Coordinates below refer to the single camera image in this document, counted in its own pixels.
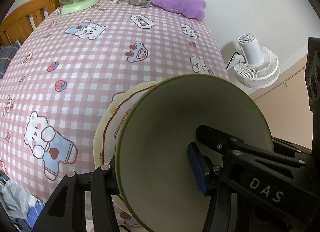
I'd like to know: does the floral ceramic bowl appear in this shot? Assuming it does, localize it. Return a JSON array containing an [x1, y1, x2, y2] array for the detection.
[[116, 74, 273, 231]]

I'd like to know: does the pile of clothes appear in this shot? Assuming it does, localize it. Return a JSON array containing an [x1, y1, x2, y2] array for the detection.
[[1, 170, 44, 231]]

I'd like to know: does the white desk fan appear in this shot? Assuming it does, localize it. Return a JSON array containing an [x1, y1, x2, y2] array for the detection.
[[226, 34, 280, 89]]

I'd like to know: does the scalloped yellow floral plate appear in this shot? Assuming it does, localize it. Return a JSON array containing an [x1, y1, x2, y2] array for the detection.
[[92, 81, 161, 226]]

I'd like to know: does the pink checkered tablecloth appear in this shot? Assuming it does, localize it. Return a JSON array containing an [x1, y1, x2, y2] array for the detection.
[[1, 0, 228, 201]]

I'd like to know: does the purple plush toy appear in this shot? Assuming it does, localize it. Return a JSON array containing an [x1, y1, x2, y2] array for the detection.
[[150, 0, 206, 20]]

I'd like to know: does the grey plaid pillow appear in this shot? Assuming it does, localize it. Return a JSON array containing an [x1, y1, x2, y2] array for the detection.
[[0, 40, 21, 79]]

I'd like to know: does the wooden bed headboard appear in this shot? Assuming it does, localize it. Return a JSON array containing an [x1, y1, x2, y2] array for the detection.
[[1, 0, 60, 45]]

